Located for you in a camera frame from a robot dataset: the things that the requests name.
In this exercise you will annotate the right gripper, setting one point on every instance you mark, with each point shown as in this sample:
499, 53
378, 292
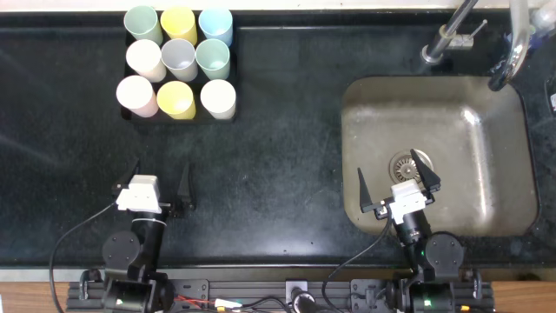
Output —
378, 208

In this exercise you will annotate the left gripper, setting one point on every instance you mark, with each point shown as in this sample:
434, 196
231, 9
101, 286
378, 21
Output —
169, 211

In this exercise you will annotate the yellow cup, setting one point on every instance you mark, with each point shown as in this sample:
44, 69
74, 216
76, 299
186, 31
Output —
178, 21
174, 97

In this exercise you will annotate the pink cup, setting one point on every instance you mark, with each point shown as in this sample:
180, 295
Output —
134, 92

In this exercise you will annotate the white cup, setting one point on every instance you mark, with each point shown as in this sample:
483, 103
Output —
217, 96

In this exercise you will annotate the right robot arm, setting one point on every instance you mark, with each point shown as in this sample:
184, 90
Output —
443, 252

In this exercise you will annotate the black tray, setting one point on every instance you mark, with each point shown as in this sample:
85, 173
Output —
197, 119

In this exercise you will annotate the steel sink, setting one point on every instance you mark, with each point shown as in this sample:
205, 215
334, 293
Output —
478, 130

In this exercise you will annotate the cream cup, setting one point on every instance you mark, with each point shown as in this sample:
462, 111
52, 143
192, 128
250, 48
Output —
143, 57

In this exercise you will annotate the grey cup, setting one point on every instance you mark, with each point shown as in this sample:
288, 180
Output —
178, 56

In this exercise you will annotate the green cup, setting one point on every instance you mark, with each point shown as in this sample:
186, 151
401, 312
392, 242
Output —
212, 56
141, 21

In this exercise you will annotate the blue cup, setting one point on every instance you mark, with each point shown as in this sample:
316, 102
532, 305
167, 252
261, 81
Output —
215, 24

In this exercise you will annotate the dark object with white label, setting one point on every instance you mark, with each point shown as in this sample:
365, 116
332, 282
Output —
552, 97

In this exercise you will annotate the steel tap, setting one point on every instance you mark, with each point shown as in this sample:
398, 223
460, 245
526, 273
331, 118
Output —
519, 43

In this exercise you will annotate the blue soap bottle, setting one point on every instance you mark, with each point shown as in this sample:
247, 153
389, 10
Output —
543, 19

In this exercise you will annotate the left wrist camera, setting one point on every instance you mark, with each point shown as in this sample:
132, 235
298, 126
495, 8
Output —
140, 193

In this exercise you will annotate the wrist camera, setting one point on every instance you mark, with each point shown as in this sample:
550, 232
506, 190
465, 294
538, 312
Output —
407, 200
140, 193

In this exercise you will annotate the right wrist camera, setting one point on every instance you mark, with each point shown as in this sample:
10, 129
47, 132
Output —
407, 200

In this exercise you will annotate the mounting rail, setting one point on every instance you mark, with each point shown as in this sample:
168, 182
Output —
260, 291

